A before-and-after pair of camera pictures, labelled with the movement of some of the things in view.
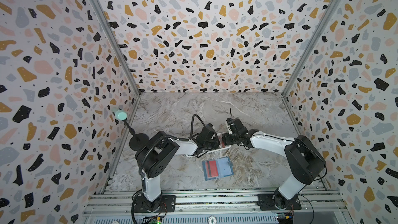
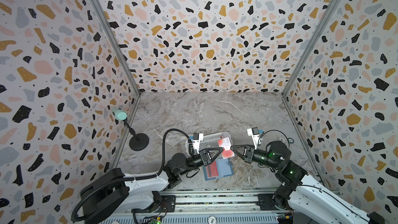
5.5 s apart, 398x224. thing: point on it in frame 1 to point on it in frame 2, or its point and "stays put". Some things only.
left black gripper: [216, 140] to [207, 159]
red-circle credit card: [212, 168] stays put
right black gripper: [229, 137] to [249, 154]
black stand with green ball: [137, 140] stays put
